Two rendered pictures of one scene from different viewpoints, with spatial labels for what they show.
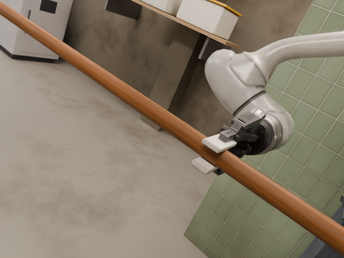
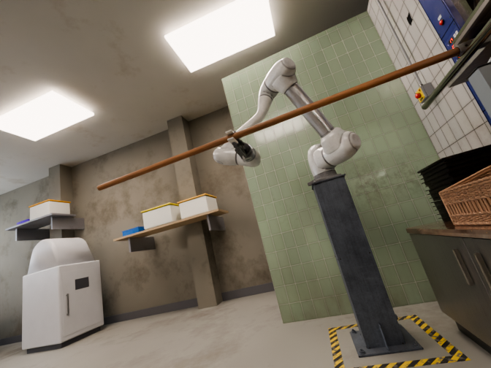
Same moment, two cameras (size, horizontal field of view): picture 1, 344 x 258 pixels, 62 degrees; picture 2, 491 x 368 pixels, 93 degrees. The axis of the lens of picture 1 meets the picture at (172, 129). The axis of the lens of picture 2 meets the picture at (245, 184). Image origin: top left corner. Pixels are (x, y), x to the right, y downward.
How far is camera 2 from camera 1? 0.87 m
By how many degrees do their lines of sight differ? 38
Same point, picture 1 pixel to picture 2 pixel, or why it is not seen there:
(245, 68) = (227, 145)
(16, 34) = (60, 320)
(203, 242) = (297, 312)
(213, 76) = (218, 155)
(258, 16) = (225, 193)
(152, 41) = (173, 253)
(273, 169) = (288, 226)
